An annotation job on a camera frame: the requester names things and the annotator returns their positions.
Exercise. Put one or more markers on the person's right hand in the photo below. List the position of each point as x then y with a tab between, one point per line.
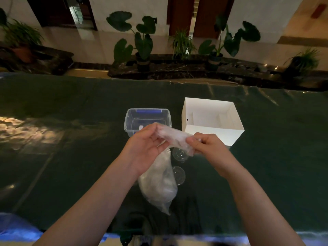
212	151

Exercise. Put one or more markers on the person's left hand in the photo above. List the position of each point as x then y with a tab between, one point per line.
143	148

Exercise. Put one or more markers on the clear bin with blue latches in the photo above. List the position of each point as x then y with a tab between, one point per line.
133	120

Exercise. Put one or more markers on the clear plastic lid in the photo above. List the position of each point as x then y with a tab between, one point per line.
179	155
180	175

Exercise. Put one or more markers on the clear plastic bag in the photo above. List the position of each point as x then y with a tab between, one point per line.
176	139

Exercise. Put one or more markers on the person's right forearm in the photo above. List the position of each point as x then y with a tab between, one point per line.
261	212

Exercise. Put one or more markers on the person's left forearm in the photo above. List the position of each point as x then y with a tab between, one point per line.
89	210

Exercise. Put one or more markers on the white cardboard box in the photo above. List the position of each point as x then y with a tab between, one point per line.
230	137

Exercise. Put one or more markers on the long dark marble planter ledge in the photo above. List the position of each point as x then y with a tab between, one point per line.
166	71

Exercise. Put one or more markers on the dark green table cover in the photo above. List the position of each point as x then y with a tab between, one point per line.
64	163

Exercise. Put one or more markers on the large-leaf potted plant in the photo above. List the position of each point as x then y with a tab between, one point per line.
232	43
143	43

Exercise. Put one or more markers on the grassy potted plant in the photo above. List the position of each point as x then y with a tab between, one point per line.
182	44
305	61

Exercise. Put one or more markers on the short dark marble ledge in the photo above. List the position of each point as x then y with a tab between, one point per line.
51	61

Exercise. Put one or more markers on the brown wooden door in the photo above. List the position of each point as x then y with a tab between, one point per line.
179	15
212	17

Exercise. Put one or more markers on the grassy plant terracotta pot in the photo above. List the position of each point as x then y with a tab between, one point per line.
20	35

